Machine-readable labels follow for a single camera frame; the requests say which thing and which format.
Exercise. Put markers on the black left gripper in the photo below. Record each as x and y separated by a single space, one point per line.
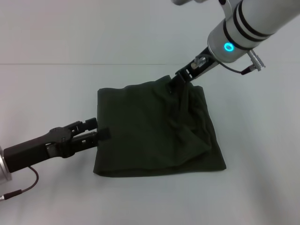
30 148

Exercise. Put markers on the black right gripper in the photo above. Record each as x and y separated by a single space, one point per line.
199 68

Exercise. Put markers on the dark green t-shirt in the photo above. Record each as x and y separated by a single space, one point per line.
145 131

